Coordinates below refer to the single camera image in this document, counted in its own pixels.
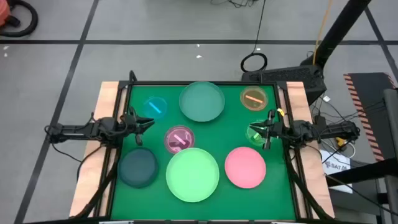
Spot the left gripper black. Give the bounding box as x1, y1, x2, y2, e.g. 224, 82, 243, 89
119, 106, 155, 146

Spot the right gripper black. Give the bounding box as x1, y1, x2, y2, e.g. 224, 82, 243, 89
249, 109, 292, 150

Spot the green cup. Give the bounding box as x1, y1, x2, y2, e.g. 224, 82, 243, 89
245, 119, 272, 147

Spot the small blue transparent plate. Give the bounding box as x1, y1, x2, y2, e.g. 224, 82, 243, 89
142, 96, 169, 121

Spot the small magenta transparent plate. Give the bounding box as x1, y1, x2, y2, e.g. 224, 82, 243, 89
164, 124, 196, 155

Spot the pink plastic plate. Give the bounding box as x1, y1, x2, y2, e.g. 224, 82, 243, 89
224, 146, 267, 189

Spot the dark teal plastic plate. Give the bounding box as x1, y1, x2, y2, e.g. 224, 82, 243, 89
118, 147, 159, 189

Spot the large light green plate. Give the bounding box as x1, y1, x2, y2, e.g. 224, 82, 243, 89
165, 147, 220, 203

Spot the black perforated box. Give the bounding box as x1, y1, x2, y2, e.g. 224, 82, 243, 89
241, 63, 327, 105

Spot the green bowl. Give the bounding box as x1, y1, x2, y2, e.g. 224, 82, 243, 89
178, 81, 226, 123

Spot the green table mat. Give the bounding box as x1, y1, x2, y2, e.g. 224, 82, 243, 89
110, 83, 298, 221

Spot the white printed paper box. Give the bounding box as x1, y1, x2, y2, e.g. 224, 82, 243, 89
320, 149, 354, 194

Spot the hazard striped black ramp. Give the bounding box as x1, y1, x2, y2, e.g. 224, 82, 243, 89
343, 72, 398, 162

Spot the black slanted pole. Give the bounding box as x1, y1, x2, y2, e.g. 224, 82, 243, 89
313, 0, 373, 68

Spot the black coiled floor cable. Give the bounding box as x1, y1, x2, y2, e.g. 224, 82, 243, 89
240, 0, 268, 73

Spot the yellow hanging cable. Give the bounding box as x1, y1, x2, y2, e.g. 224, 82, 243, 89
312, 0, 333, 66

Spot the grey post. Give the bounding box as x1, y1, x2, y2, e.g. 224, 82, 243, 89
382, 88, 398, 224

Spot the black vacuum hose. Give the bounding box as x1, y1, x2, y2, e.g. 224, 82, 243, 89
0, 0, 39, 38

